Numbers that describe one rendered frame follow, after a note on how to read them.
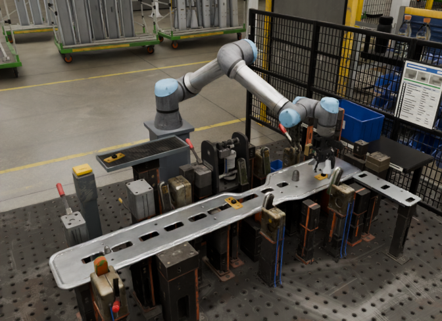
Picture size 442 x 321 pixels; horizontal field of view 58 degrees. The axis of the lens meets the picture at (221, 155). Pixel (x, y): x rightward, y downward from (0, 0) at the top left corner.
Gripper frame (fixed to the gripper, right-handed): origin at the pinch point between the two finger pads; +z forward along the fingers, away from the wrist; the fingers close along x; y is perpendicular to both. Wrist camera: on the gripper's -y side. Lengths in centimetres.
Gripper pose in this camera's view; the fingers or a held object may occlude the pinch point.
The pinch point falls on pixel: (322, 172)
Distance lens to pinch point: 188.9
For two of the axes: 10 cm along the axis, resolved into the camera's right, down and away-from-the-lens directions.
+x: 5.6, 3.9, -7.3
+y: -8.3, 2.5, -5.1
